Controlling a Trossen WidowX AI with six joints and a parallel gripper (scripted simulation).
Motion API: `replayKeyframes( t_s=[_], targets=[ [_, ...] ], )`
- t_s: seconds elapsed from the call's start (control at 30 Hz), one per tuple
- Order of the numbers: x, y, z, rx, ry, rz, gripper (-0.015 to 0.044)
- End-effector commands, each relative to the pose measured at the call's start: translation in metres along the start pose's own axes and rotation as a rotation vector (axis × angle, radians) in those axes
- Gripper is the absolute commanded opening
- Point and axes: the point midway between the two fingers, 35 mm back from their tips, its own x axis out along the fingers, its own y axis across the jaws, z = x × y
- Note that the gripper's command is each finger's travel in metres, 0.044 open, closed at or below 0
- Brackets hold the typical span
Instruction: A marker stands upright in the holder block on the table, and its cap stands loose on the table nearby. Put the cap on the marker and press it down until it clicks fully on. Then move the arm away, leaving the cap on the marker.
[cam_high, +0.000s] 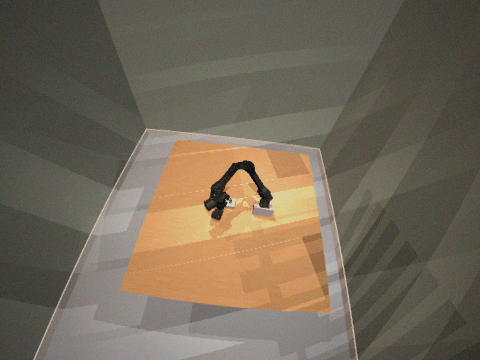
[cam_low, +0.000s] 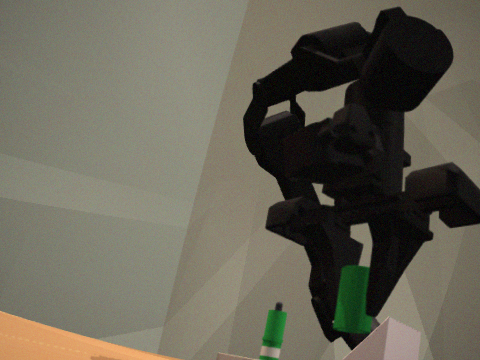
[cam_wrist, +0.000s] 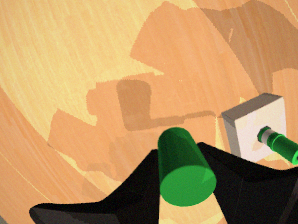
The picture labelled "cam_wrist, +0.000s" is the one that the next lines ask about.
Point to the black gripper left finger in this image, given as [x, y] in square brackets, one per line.
[136, 201]

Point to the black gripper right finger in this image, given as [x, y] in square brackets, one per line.
[250, 193]

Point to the beige block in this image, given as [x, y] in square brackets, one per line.
[244, 122]

